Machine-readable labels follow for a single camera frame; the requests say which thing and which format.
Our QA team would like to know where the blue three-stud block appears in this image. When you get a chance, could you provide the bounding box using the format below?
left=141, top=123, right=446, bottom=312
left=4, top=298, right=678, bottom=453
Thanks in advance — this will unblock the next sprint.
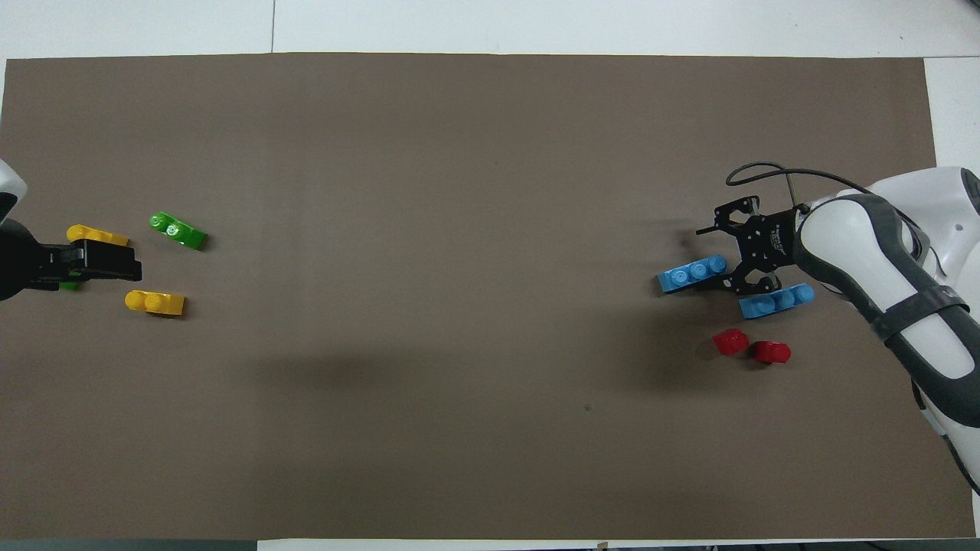
left=656, top=253, right=729, bottom=295
left=738, top=282, right=816, bottom=321

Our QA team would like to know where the yellow two-stud block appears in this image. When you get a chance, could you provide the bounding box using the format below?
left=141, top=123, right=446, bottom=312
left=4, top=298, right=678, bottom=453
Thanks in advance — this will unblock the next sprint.
left=66, top=223, right=130, bottom=248
left=124, top=289, right=187, bottom=317

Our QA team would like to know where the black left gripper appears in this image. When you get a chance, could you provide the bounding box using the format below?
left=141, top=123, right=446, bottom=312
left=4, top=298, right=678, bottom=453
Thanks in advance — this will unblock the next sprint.
left=0, top=218, right=144, bottom=302

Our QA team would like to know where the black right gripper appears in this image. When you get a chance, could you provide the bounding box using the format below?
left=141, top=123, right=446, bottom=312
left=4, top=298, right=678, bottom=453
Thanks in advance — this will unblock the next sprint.
left=694, top=196, right=806, bottom=299

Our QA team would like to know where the brown table mat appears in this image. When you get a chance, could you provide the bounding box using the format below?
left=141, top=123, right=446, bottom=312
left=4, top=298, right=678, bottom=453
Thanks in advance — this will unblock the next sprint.
left=0, top=52, right=978, bottom=541

